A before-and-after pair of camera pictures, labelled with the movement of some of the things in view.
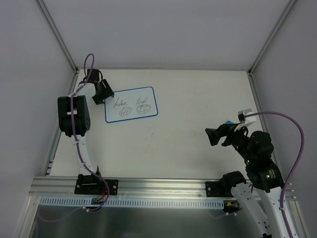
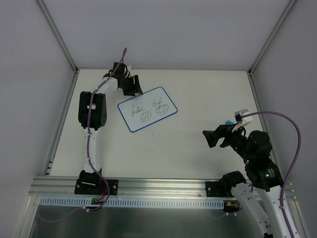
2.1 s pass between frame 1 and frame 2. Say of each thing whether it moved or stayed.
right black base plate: stayed
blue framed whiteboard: moved
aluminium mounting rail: stayed
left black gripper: moved
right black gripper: stayed
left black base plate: stayed
